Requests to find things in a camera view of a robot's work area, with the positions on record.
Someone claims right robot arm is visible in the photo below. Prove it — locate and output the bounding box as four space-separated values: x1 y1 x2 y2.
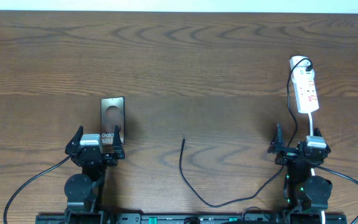
267 124 333 223

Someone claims white power strip cord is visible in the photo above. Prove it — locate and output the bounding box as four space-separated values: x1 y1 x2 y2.
308 112 326 224

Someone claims black charger cable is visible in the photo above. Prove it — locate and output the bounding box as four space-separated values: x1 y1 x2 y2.
178 57 314 208

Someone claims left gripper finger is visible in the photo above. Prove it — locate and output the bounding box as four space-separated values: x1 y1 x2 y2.
112 125 125 159
65 126 83 155

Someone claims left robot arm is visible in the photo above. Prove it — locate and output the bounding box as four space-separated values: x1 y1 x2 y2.
64 126 125 223

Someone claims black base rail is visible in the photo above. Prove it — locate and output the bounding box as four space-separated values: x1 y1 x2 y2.
35 212 348 224

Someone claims Galaxy S25 Ultra smartphone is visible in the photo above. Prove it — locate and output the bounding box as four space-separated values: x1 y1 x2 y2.
101 96 125 146

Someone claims white power strip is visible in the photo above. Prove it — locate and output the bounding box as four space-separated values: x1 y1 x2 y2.
290 55 319 114

